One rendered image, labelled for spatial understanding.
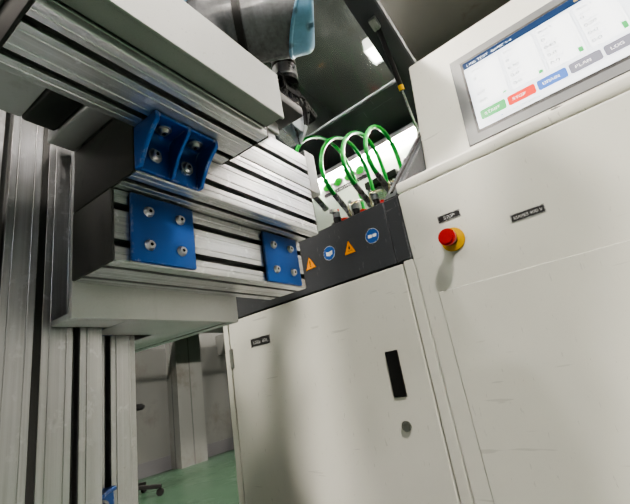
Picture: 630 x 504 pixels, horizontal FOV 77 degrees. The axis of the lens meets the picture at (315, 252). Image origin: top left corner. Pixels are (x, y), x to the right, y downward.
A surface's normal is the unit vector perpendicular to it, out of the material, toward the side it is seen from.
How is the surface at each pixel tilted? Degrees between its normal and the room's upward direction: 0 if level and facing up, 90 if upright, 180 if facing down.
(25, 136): 90
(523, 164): 90
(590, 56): 76
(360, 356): 90
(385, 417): 90
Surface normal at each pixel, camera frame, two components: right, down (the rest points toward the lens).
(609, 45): -0.66, -0.35
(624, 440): -0.64, -0.13
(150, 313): 0.80, -0.30
